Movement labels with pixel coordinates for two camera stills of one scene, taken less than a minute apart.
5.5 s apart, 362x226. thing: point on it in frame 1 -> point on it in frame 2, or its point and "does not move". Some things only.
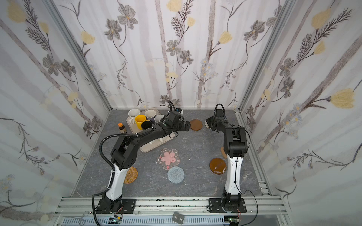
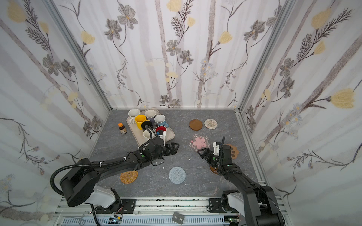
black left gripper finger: x=186 y=125 -> x=171 y=149
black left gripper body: x=180 y=125 -> x=166 y=148
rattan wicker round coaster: x=131 y=175 does not move
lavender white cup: x=149 y=114 does not move
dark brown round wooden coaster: x=196 y=125 does not move
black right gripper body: x=214 y=122 -> x=209 y=155
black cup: x=146 y=124 does not move
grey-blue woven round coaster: x=176 y=174 does not move
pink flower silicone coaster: x=168 y=158 -> x=199 y=142
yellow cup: x=139 y=119 does not move
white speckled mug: x=132 y=113 does not move
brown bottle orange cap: x=122 y=128 does not move
